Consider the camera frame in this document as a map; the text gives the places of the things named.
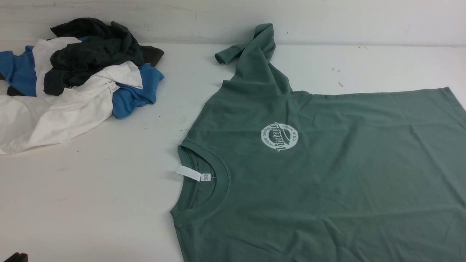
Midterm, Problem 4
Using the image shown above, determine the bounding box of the green long-sleeve top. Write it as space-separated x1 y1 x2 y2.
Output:
170 24 466 262

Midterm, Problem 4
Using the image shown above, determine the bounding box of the dark grey garment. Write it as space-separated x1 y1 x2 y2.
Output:
7 17 165 97

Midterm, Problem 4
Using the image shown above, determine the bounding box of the white garment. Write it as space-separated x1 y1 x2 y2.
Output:
0 37 143 156

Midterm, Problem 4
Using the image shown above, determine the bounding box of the blue garment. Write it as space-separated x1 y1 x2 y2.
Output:
0 36 165 119

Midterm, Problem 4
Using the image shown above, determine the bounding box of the black object at edge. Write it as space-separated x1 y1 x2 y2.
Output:
4 252 28 262

